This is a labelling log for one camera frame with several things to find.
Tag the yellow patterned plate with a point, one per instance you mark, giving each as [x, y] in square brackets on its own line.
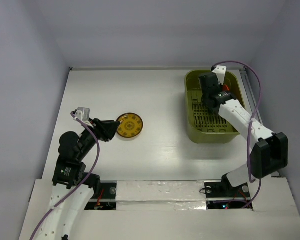
[131, 125]

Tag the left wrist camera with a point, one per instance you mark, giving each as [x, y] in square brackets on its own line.
[82, 113]

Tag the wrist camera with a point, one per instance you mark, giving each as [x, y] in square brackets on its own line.
[220, 72]
[82, 113]

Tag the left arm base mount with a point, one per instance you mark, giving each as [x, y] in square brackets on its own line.
[105, 200]

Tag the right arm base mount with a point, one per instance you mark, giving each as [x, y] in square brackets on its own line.
[222, 196]

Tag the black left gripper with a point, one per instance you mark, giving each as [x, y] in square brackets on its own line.
[105, 128]

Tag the green dish rack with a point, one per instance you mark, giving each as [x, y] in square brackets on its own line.
[204, 124]

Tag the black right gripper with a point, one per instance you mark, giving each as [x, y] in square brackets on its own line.
[208, 81]

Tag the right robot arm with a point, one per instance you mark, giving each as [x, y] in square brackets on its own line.
[267, 151]

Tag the orange plate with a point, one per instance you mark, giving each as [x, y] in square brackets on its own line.
[225, 88]

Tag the white foam front panel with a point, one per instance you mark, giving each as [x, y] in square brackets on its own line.
[176, 210]

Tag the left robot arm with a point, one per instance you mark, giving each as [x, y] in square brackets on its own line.
[72, 186]

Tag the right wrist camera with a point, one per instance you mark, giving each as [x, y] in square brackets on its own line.
[220, 72]

